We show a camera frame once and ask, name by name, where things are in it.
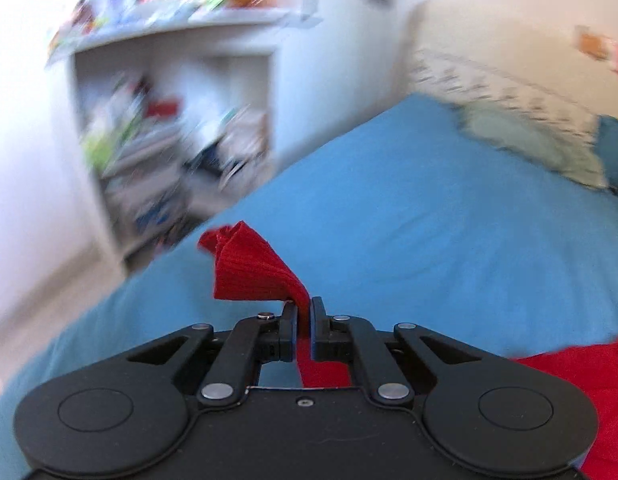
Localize red knit garment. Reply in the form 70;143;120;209
198;220;618;480

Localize patterned white pillow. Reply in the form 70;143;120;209
406;47;602;133

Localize blue bed sheet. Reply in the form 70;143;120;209
0;94;618;480

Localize white shelving unit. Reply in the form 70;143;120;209
45;7;324;276

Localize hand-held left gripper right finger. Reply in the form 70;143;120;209
311;297;484;406

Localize light teal cloth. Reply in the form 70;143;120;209
459;102;610;190

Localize orange and red toy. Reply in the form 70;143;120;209
575;25;618;78

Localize dark blue cloth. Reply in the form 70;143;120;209
596;115;618;193

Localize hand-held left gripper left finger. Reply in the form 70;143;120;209
127;301;300;407

